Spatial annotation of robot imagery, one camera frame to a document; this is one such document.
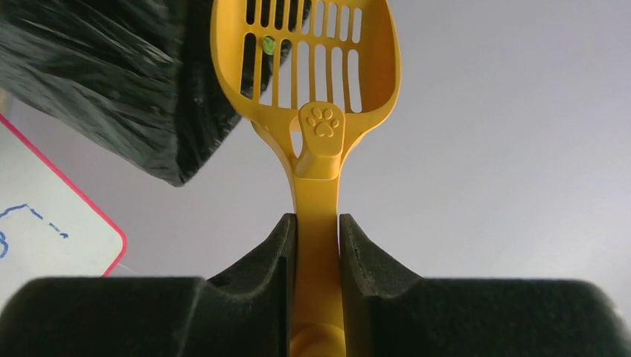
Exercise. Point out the green litter clump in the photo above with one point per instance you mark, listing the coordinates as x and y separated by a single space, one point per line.
268 45

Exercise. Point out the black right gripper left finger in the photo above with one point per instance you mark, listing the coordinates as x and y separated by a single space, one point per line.
242 311

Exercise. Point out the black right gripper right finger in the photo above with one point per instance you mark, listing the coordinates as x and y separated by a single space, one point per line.
391 311

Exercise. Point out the yellow litter scoop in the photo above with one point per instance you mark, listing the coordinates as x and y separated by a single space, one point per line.
354 77

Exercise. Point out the pink framed whiteboard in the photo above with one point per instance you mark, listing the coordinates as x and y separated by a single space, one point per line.
49 228

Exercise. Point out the black trash bag liner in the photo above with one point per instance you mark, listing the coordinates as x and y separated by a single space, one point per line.
134 77

